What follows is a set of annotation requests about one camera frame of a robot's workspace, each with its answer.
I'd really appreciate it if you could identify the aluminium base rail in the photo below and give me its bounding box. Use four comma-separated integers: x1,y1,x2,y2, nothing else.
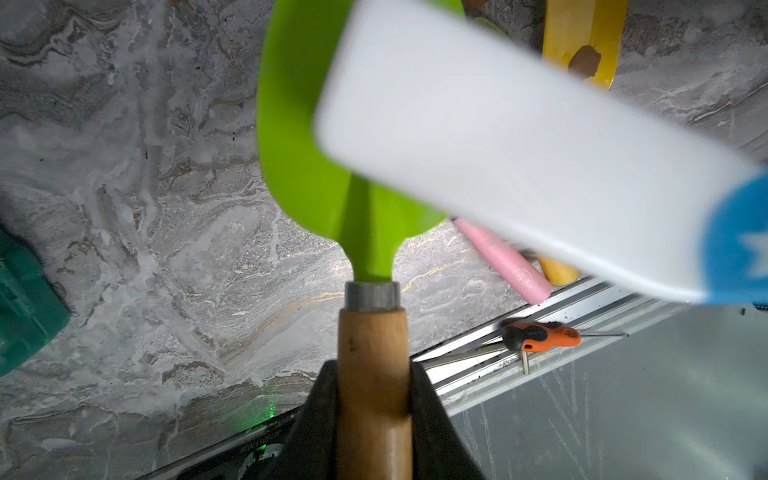
137,275,685,480

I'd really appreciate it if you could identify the white blue brush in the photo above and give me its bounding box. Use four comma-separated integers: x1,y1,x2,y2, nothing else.
314,1,767,304

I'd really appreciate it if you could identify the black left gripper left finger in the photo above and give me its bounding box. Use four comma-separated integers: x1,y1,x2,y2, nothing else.
260,360,339,479

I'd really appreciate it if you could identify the lime front trowel yellow handle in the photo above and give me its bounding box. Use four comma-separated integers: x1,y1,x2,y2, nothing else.
537,255,580,287

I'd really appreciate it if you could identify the yellow square trowel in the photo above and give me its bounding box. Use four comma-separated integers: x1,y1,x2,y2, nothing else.
542,0,629,90

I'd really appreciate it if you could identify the narrow lime trowel wooden handle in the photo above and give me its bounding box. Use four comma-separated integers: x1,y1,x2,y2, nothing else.
256,1,440,479

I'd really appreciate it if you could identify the purple front trowel pink handle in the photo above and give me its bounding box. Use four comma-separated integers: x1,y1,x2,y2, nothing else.
451,217,553,305

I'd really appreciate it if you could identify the orange handled screwdriver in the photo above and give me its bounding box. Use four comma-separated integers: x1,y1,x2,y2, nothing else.
501,322,629,375

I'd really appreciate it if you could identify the green plastic tool case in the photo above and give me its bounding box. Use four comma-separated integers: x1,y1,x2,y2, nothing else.
1,229,71,375

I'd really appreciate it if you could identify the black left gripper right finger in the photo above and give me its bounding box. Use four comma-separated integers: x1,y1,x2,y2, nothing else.
409,362,484,479

